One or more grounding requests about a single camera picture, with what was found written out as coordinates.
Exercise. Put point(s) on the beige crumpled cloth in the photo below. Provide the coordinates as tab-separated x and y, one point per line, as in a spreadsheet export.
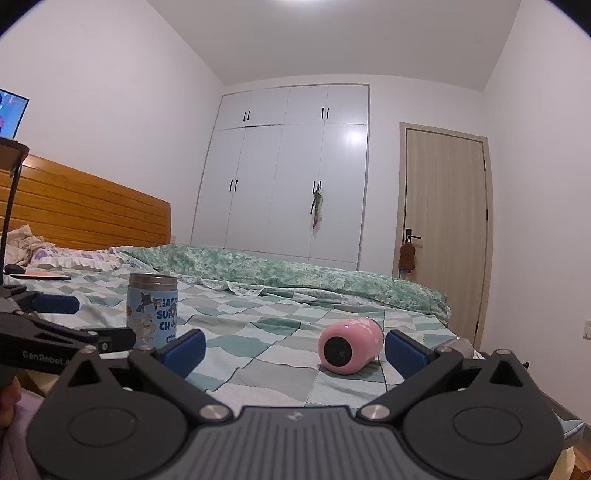
23	240

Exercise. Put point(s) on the pink cup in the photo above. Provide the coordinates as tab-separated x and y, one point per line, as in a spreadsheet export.
351	345

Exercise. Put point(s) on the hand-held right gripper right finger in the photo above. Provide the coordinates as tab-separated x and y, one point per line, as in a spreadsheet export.
406	353

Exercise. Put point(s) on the laptop screen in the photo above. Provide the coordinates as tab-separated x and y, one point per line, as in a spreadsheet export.
11	113

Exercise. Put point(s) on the black computer mouse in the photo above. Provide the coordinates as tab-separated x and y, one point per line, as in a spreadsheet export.
14	268

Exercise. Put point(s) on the blue printed cup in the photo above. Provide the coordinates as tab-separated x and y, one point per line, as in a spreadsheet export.
152	311

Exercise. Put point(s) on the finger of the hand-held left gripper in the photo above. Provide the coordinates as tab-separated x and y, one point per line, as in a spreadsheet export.
117	340
55	303

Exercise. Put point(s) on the white wardrobe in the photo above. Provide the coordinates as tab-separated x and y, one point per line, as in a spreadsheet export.
277	184

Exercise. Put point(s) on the checkered bed sheet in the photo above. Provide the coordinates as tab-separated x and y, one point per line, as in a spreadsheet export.
277	360

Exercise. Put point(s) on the flat red notebook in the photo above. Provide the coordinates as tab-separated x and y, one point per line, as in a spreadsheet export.
44	276

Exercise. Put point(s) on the wooden headboard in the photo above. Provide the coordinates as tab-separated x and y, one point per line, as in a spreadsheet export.
92	212

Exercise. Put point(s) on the person's left hand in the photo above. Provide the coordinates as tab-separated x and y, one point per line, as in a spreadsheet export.
8	404

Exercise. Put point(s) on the light wooden door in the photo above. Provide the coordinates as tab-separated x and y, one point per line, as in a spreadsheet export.
443	230

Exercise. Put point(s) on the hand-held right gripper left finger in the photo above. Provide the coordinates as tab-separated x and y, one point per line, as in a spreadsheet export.
183	351

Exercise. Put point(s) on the grey rounded object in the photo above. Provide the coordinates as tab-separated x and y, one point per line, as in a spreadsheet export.
461	344

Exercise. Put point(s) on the green floral quilt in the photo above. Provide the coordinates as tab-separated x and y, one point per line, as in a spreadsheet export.
277	270

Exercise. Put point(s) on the lavender clothing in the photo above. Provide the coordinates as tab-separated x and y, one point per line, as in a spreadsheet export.
18	452

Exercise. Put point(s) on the green hanging ornament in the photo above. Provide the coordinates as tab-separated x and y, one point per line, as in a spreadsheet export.
316	207

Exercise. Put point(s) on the purple floral pillow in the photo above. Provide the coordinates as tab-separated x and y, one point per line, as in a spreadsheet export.
69	256

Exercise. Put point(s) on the brown plush toy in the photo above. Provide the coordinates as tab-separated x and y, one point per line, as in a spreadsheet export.
407	258

